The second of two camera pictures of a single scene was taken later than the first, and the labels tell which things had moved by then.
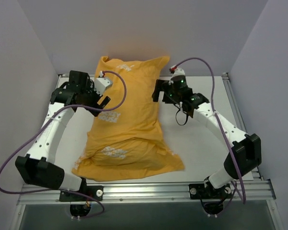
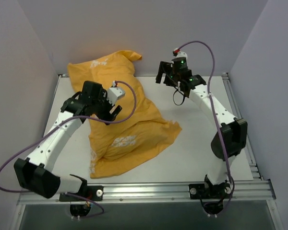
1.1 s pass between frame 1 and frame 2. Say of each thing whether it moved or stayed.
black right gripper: moved
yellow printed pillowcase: moved
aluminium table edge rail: stayed
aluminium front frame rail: stayed
